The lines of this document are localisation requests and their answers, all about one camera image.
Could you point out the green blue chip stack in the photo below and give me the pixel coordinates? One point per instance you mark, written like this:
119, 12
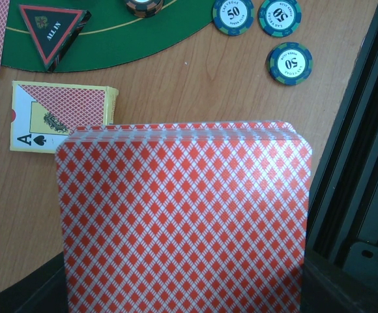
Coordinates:
290, 63

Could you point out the pink-backed card deck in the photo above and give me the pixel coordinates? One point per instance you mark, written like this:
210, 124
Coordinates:
184, 217

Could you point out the green round poker mat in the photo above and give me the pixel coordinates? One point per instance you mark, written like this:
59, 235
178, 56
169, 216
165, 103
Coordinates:
113, 36

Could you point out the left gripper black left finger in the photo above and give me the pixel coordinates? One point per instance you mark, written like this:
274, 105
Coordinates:
44, 290

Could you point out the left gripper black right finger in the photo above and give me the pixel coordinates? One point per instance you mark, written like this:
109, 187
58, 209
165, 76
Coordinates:
326, 288

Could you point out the triangular all in marker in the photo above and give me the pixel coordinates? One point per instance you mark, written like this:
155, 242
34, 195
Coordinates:
53, 30

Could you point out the red chip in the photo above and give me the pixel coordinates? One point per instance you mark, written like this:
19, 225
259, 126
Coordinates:
144, 8

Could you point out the gold card box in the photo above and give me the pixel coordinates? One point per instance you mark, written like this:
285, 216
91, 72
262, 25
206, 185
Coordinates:
44, 114

